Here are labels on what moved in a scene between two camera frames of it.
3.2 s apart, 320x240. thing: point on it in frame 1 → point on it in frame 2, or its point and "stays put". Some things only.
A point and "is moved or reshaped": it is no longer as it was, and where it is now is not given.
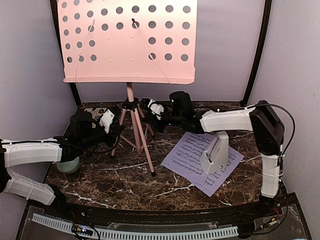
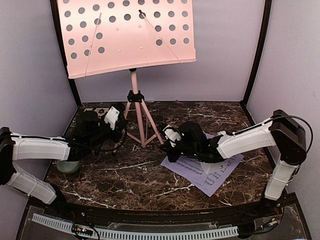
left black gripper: x=113 y=133 stays put
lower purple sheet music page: x=214 y=180 stays put
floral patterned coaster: x=96 y=112 stays put
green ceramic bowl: x=68 y=167 stays put
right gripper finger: x=150 y=119 → x=168 y=149
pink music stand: x=128 y=41 is moved or reshaped
